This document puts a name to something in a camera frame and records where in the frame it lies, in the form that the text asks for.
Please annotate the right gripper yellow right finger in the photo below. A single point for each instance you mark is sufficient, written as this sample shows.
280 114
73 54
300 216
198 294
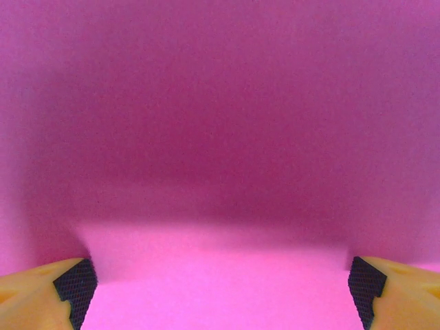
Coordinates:
405 299

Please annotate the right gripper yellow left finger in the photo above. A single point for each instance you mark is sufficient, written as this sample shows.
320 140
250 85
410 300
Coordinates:
31 299

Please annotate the pink paper sheet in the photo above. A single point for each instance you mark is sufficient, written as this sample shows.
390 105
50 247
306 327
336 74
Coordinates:
220 103

